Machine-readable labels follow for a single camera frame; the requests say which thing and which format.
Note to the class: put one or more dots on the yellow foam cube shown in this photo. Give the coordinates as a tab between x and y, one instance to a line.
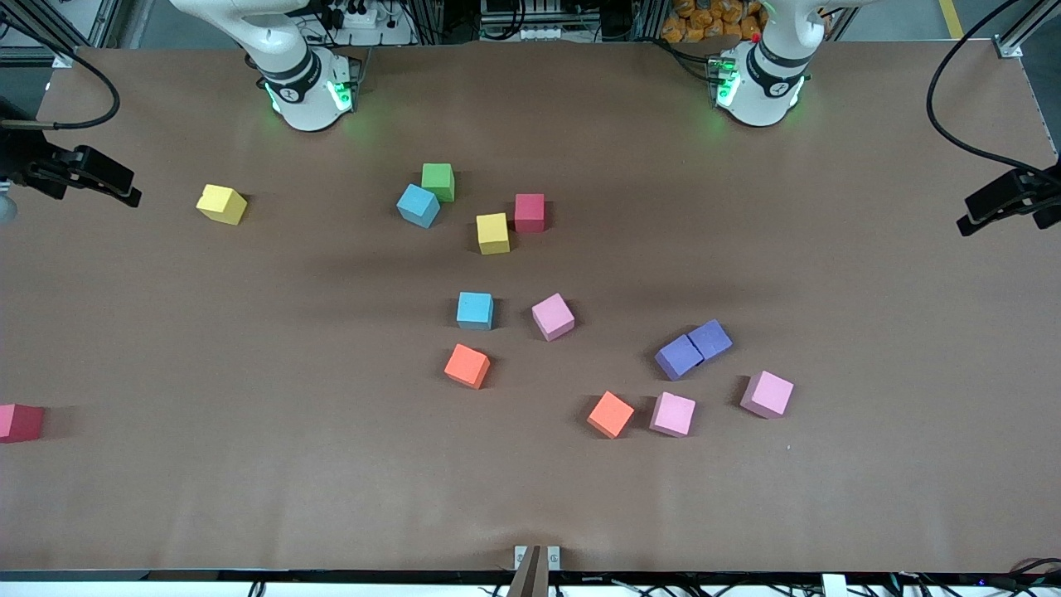
492	232
221	203

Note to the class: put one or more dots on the purple foam cube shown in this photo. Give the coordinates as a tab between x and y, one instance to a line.
710	338
678	356

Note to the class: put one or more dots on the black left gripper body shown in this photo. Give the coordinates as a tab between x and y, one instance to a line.
1046	190

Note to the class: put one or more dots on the tan vertical strut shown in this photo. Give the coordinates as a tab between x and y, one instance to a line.
527	576

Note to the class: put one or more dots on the green foam cube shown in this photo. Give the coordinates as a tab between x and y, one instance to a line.
438	178

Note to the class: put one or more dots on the white power strip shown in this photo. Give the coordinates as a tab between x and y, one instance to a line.
365	16

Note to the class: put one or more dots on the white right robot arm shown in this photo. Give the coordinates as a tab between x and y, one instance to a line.
298	50

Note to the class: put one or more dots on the red foam cube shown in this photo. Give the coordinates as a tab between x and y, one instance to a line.
529	211
18	422

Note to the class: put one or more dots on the small metal table bracket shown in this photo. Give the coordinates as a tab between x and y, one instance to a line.
520	557

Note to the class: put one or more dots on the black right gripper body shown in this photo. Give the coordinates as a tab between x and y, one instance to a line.
18	160

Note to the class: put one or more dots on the orange foam cube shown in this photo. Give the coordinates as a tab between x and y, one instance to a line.
610	414
466	366

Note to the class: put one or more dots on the pile of orange bags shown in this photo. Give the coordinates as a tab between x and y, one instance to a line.
704	21

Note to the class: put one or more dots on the pink foam cube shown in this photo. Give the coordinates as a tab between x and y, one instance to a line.
767	393
552	316
672	413

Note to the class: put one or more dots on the aluminium frame rail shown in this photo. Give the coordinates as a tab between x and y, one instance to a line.
116	21
1032	21

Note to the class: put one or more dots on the blue foam cube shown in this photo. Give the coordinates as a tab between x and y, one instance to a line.
474	309
417	205

